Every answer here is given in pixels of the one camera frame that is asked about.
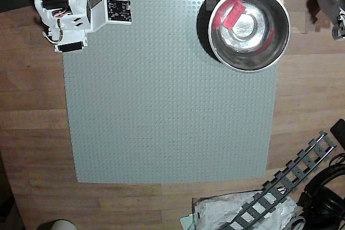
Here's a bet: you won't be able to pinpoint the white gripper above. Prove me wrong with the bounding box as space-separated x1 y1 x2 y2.
42 0 95 53

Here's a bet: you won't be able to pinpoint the red lego block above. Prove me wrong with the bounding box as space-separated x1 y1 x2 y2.
215 0 249 30

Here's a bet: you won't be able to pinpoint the grey studded lego baseplate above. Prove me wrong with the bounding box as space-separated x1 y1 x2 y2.
62 0 279 184

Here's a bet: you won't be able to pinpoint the shiny metal bowl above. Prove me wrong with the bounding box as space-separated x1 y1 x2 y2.
207 0 291 73

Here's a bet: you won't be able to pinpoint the white paper cup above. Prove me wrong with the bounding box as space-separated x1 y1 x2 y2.
37 219 76 230

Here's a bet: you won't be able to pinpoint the pale green sheet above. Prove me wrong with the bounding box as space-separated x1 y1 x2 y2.
180 213 196 230

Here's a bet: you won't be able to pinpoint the crumpled clear plastic bag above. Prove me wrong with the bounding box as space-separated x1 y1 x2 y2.
191 191 300 230

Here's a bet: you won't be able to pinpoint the dark grey toy train track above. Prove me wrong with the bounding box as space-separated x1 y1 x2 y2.
215 130 337 230

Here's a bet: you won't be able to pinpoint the small black object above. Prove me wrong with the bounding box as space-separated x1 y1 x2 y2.
330 118 345 141

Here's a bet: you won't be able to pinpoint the white round object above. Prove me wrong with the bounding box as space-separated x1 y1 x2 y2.
288 215 307 230

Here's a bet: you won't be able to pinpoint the black headphones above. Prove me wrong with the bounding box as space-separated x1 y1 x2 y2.
296 153 345 230

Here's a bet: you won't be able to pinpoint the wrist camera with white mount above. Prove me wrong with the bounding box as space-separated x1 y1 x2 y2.
87 0 133 33

